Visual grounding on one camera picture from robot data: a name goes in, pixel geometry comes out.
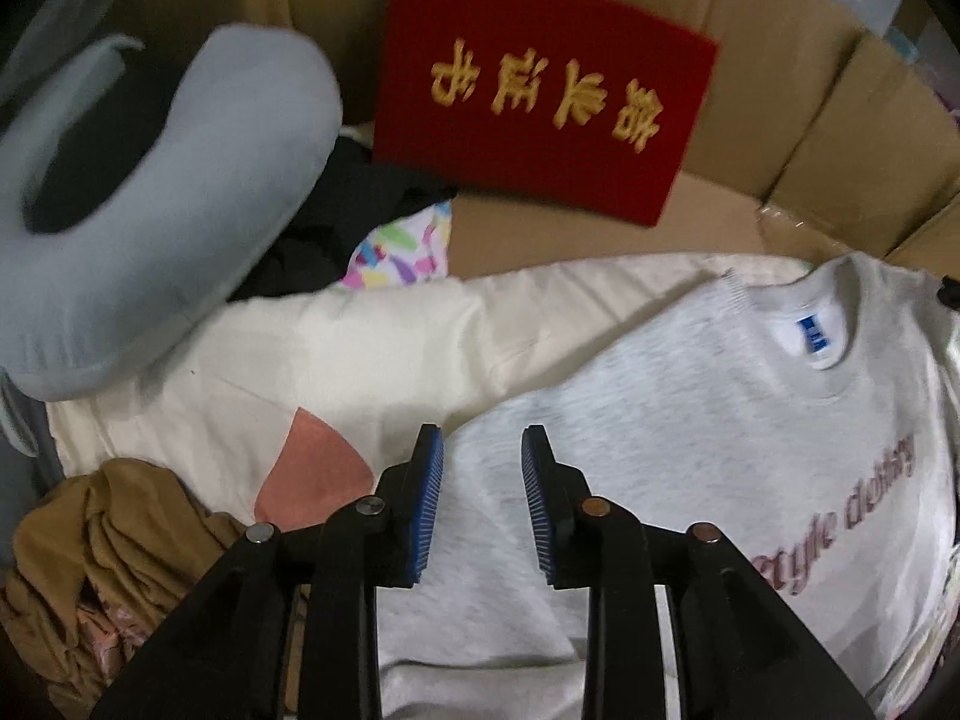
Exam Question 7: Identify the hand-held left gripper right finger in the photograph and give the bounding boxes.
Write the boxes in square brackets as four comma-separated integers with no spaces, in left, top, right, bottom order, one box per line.
[521,424,886,720]

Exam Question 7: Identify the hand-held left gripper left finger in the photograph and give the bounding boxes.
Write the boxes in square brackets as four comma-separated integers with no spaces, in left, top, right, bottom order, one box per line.
[90,424,445,720]

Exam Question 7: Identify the light grey printed sweatshirt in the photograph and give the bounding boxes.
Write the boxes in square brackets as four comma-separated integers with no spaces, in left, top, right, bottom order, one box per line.
[375,251,960,720]

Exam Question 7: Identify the colourful printed white cloth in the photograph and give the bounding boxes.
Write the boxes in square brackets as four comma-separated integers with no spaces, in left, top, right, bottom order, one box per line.
[336,199,454,292]

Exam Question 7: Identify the black crumpled garment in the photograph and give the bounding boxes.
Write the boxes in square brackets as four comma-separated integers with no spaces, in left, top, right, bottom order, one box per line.
[225,133,460,302]

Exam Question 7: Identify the brown garment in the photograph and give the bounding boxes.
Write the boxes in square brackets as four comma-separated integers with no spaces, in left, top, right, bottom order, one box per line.
[0,459,260,720]

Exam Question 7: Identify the grey neck pillow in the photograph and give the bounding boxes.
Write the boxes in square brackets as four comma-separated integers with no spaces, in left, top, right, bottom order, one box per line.
[0,24,344,400]

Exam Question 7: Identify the red velvet certificate folder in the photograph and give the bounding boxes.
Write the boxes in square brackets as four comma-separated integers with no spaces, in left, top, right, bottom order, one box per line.
[372,0,721,227]

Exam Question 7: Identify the cardboard box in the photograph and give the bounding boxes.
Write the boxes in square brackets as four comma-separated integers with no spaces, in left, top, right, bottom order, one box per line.
[277,0,960,280]

